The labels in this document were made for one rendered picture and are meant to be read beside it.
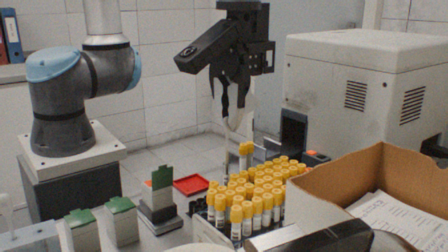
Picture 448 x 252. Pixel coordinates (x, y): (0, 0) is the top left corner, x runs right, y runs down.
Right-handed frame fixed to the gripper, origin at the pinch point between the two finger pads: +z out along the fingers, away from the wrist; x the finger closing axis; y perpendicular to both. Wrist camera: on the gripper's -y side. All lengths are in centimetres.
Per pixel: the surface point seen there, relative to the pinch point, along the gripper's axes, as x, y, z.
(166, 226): 1.5, -12.1, 16.4
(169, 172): 2.8, -10.2, 7.2
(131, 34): 229, 85, 9
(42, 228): -0.4, -31.1, 7.7
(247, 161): 3.5, 7.7, 10.5
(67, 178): 34.3, -19.7, 18.5
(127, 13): 229, 83, -7
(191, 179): 15.2, 1.9, 17.5
